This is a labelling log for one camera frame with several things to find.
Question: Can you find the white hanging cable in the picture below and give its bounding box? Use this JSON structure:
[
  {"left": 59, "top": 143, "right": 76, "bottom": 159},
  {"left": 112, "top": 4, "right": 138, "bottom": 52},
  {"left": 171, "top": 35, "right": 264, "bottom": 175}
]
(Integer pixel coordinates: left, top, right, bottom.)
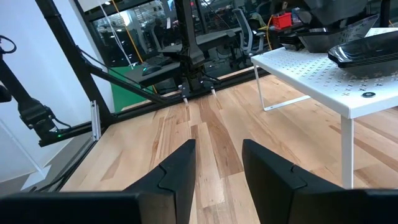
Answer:
[{"left": 98, "top": 0, "right": 135, "bottom": 68}]

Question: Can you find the black aluminium table frame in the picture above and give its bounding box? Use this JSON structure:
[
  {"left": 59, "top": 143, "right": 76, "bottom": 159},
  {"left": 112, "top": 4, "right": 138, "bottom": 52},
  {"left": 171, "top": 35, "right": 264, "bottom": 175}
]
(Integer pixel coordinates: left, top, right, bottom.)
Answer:
[{"left": 34, "top": 0, "right": 271, "bottom": 190}]

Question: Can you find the red plastic box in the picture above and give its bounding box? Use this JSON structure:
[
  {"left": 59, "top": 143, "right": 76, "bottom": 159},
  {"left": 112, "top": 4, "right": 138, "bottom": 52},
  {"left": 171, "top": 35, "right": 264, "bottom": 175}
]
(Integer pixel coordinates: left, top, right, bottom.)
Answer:
[{"left": 272, "top": 12, "right": 293, "bottom": 30}]

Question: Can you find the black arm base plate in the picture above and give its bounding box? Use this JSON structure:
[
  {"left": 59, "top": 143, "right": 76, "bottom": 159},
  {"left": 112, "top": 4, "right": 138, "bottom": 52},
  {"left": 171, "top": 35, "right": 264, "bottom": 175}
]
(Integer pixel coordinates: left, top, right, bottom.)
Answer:
[{"left": 177, "top": 77, "right": 220, "bottom": 107}]

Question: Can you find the black computer mouse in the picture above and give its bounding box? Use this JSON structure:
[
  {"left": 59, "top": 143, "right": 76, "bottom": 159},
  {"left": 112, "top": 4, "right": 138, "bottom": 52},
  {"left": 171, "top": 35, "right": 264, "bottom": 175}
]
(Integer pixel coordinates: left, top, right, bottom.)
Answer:
[{"left": 142, "top": 63, "right": 163, "bottom": 77}]

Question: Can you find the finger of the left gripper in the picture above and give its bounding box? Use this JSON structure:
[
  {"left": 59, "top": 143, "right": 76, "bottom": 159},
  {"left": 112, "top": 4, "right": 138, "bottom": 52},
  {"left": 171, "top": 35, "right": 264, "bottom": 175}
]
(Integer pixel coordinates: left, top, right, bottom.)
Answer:
[{"left": 322, "top": 16, "right": 348, "bottom": 32}]

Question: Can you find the grey office chair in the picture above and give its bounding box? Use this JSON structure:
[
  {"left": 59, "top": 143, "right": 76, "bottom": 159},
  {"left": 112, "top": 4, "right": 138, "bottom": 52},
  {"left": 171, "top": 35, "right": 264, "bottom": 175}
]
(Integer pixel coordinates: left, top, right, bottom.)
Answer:
[{"left": 231, "top": 7, "right": 267, "bottom": 58}]

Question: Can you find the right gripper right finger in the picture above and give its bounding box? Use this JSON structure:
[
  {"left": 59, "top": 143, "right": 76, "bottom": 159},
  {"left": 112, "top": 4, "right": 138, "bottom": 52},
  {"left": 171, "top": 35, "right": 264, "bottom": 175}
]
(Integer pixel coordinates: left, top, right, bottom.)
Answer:
[{"left": 242, "top": 139, "right": 398, "bottom": 224}]

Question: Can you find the yellow floor cable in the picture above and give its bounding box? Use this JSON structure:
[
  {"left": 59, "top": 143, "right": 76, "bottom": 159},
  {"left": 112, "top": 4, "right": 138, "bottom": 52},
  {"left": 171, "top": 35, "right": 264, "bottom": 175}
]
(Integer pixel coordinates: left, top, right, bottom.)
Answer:
[{"left": 111, "top": 0, "right": 158, "bottom": 94}]

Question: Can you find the black wavy square mini plate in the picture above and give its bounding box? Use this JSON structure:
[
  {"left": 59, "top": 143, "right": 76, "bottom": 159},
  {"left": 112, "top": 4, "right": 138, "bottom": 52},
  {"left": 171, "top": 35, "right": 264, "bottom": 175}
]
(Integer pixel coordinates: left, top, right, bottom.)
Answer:
[{"left": 295, "top": 14, "right": 381, "bottom": 54}]

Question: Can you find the black keyboard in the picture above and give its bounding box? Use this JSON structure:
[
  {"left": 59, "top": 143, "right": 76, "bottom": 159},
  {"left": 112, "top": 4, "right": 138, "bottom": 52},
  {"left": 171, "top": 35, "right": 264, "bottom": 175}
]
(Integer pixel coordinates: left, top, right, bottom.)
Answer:
[{"left": 146, "top": 54, "right": 174, "bottom": 67}]

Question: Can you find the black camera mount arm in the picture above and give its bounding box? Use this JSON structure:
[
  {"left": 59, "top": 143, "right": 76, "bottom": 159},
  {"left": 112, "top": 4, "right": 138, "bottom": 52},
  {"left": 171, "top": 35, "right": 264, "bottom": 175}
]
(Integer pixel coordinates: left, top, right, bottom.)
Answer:
[{"left": 0, "top": 34, "right": 73, "bottom": 147}]

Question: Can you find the silver rail bracket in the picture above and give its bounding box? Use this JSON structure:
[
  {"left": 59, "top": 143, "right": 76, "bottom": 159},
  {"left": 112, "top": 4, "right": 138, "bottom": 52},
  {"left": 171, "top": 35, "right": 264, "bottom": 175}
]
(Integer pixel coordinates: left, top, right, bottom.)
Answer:
[{"left": 90, "top": 100, "right": 102, "bottom": 141}]

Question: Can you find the black round wavy mini plate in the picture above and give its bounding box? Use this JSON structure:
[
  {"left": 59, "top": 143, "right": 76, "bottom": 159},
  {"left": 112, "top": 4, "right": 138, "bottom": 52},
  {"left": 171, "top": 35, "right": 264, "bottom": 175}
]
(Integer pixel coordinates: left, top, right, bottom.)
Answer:
[{"left": 327, "top": 30, "right": 398, "bottom": 63}]

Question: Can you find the green panel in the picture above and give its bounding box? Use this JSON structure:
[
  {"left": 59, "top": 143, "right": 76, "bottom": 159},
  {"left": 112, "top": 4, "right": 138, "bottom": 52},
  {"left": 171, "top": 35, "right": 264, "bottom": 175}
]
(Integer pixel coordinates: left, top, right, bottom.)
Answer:
[{"left": 107, "top": 64, "right": 158, "bottom": 113}]

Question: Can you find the white perforated metal shelf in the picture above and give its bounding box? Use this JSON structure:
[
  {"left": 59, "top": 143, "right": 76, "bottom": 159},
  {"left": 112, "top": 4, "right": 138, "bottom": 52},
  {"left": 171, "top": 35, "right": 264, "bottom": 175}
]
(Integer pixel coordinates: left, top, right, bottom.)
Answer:
[{"left": 250, "top": 27, "right": 398, "bottom": 190}]

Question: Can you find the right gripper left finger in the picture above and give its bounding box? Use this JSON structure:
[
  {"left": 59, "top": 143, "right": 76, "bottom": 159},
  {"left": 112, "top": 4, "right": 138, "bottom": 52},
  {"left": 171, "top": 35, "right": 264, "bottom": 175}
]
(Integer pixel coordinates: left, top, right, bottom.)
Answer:
[{"left": 0, "top": 139, "right": 197, "bottom": 224}]

